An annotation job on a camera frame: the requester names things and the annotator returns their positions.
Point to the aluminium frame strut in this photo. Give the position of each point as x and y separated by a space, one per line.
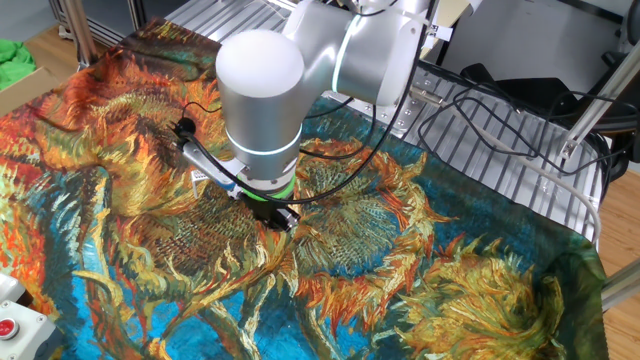
80 30
600 100
620 287

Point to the grey emergency stop box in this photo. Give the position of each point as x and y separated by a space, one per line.
27 330

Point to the sunflower painting tablecloth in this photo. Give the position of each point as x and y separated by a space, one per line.
350 275

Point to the open cardboard box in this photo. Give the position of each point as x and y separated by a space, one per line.
25 92

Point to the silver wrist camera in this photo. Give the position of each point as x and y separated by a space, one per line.
205 162

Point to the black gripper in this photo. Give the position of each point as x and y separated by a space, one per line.
262 209

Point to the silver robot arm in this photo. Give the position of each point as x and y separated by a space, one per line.
260 100

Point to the green cloth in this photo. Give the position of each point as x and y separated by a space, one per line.
15 62

